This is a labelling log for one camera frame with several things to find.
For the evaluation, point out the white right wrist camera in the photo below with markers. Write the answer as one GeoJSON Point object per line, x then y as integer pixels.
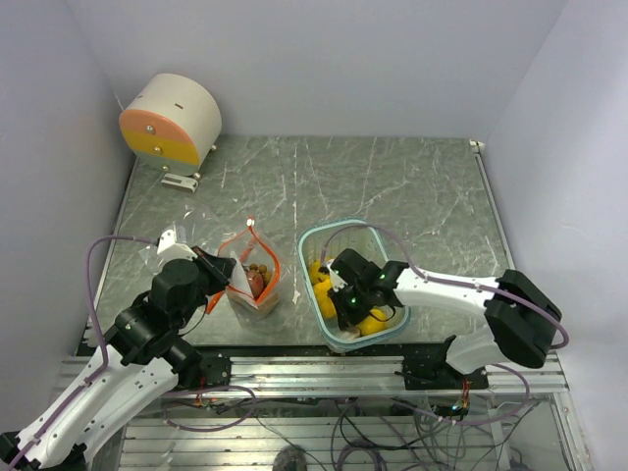
{"type": "Point", "coordinates": [337, 282]}

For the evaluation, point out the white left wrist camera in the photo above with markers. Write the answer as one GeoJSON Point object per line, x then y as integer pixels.
{"type": "Point", "coordinates": [172, 244]}

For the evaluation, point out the clear zip bag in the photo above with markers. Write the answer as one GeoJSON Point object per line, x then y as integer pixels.
{"type": "Point", "coordinates": [186, 221]}
{"type": "Point", "coordinates": [249, 246]}

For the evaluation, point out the white garlic bulb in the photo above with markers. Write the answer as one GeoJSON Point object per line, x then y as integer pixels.
{"type": "Point", "coordinates": [351, 333]}

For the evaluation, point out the aluminium extrusion rail frame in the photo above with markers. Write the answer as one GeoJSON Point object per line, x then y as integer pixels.
{"type": "Point", "coordinates": [323, 412]}

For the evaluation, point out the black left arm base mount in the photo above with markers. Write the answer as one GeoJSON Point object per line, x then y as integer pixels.
{"type": "Point", "coordinates": [201, 365]}

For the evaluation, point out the small white metal latch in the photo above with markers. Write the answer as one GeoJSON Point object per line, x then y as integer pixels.
{"type": "Point", "coordinates": [188, 184]}

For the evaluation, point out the light blue fruit basket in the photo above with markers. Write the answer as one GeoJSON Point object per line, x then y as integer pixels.
{"type": "Point", "coordinates": [324, 243]}

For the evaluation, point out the yellow mango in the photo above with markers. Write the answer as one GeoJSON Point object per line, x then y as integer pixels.
{"type": "Point", "coordinates": [317, 273]}

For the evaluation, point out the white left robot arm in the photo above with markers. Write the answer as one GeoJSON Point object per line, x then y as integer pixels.
{"type": "Point", "coordinates": [141, 356]}

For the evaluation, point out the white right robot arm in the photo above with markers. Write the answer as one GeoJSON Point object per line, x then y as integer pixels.
{"type": "Point", "coordinates": [520, 321]}

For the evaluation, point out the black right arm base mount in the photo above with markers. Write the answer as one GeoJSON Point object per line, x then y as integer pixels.
{"type": "Point", "coordinates": [429, 373]}

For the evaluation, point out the yellow bell pepper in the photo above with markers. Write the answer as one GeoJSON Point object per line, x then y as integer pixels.
{"type": "Point", "coordinates": [323, 300]}

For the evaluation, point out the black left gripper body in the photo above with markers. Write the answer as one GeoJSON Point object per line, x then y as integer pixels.
{"type": "Point", "coordinates": [210, 279]}

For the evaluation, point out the bunch of brown longans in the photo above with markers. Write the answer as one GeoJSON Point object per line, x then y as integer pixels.
{"type": "Point", "coordinates": [261, 269]}

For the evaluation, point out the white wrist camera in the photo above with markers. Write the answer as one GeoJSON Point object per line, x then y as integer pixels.
{"type": "Point", "coordinates": [172, 244]}
{"type": "Point", "coordinates": [337, 282]}

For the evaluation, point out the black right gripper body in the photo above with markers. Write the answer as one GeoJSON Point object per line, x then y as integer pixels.
{"type": "Point", "coordinates": [352, 302]}

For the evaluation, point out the round white drawer box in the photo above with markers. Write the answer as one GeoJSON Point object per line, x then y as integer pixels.
{"type": "Point", "coordinates": [172, 124]}

